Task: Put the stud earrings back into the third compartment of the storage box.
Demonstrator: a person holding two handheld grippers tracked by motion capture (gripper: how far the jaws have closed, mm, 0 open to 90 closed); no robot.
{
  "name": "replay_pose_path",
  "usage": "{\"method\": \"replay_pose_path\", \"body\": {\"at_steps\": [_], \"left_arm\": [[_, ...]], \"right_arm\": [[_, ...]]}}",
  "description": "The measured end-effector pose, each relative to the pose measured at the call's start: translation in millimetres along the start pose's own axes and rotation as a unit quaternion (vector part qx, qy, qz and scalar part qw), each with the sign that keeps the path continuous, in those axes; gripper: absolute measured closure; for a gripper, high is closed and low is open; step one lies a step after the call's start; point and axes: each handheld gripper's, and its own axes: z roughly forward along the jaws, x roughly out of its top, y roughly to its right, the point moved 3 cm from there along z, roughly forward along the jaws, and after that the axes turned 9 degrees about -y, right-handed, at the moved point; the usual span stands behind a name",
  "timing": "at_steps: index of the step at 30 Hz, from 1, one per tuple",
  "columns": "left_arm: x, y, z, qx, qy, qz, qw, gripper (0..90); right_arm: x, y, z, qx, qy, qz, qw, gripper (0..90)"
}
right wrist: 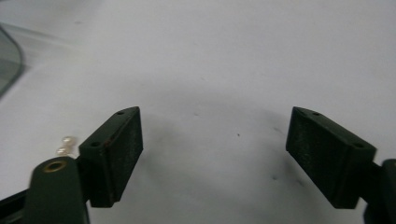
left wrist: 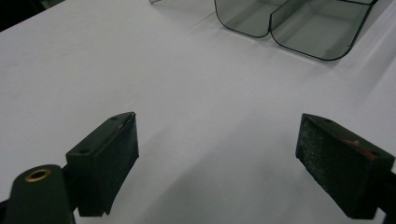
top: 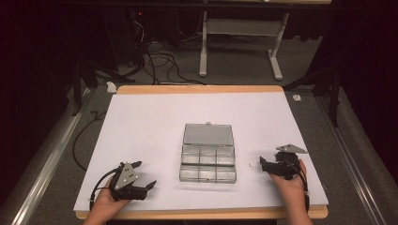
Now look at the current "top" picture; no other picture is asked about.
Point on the black metal stand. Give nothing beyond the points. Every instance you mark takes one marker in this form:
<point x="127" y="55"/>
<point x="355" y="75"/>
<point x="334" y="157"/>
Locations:
<point x="335" y="93"/>
<point x="77" y="84"/>

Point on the person's right hand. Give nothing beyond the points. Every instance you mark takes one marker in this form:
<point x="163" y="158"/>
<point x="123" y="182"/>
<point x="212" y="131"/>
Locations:
<point x="292" y="190"/>

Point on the white paper scrap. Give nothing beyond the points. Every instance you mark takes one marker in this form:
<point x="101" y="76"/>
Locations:
<point x="111" y="87"/>
<point x="297" y="97"/>

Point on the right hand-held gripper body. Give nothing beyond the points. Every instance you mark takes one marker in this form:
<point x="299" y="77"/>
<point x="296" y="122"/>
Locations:
<point x="286" y="165"/>

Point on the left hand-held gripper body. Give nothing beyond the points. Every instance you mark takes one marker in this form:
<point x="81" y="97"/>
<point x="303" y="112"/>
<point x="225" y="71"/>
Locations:
<point x="125" y="178"/>

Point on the aluminium rail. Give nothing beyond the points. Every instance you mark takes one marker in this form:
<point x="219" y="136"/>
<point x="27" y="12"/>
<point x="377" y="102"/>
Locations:
<point x="350" y="156"/>
<point x="47" y="168"/>

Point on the person's left hand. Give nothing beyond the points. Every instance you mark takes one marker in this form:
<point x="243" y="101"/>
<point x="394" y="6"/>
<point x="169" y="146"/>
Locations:
<point x="104" y="204"/>

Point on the white table mat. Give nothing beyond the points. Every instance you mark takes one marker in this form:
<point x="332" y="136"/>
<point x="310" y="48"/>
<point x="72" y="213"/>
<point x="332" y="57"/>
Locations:
<point x="150" y="131"/>

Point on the dark computer tower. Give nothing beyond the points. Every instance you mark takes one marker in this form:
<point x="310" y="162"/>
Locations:
<point x="125" y="34"/>

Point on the white desk frame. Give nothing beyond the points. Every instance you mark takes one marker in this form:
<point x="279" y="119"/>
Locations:
<point x="241" y="27"/>

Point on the clear plastic compartment box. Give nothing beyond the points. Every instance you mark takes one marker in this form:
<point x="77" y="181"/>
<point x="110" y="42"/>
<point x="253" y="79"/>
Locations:
<point x="208" y="153"/>

